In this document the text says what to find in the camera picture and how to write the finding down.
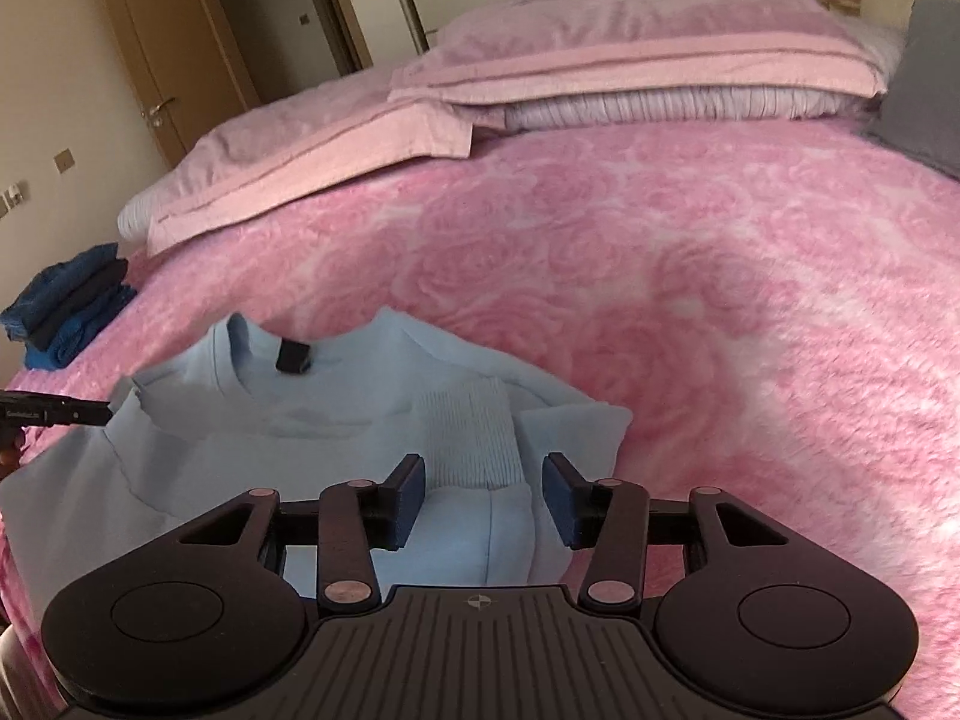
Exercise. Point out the light blue sweatshirt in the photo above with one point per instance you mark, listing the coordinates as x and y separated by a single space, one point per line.
225 480

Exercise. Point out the grey cushion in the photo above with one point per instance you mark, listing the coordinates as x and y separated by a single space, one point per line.
922 82

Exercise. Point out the pink pillow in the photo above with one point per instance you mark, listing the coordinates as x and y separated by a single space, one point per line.
637 37
300 142

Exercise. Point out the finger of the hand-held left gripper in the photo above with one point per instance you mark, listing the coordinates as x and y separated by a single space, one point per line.
82 412

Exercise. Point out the pink floral blanket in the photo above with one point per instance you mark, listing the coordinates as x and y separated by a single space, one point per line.
675 277

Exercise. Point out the wooden door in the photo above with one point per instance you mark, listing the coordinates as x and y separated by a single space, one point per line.
172 37

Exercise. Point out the blue folded garment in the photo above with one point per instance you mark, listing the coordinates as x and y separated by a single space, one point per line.
60 281

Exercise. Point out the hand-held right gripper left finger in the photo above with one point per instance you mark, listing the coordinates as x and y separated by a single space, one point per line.
409 502

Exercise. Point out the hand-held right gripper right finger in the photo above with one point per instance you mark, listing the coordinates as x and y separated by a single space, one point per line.
561 502

